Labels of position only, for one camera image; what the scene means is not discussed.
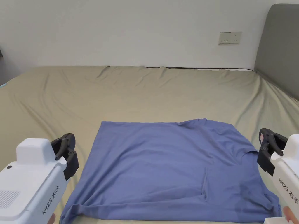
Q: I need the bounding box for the grey padded headboard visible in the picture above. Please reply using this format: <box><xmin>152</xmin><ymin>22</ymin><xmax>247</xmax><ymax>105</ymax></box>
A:
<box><xmin>253</xmin><ymin>3</ymin><xmax>299</xmax><ymax>102</ymax></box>

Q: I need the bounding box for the blue shirt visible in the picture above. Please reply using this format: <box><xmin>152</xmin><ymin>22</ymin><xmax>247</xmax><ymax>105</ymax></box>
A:
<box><xmin>59</xmin><ymin>118</ymin><xmax>282</xmax><ymax>224</ymax></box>

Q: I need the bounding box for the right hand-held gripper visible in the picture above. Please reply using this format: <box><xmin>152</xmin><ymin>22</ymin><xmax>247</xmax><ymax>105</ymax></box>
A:
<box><xmin>257</xmin><ymin>128</ymin><xmax>299</xmax><ymax>224</ymax></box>

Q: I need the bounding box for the person's right hand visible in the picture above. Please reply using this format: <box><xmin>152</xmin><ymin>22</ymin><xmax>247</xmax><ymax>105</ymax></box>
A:
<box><xmin>284</xmin><ymin>206</ymin><xmax>295</xmax><ymax>222</ymax></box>

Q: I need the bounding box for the bed with beige sheet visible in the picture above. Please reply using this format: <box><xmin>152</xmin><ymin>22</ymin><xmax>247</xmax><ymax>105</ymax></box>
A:
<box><xmin>0</xmin><ymin>65</ymin><xmax>299</xmax><ymax>224</ymax></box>

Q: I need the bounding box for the beige wall socket panel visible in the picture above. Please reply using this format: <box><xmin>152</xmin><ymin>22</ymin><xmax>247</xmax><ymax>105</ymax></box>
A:
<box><xmin>218</xmin><ymin>32</ymin><xmax>243</xmax><ymax>45</ymax></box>

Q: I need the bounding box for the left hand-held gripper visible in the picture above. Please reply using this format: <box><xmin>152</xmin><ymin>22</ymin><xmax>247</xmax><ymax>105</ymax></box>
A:
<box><xmin>0</xmin><ymin>133</ymin><xmax>79</xmax><ymax>224</ymax></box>

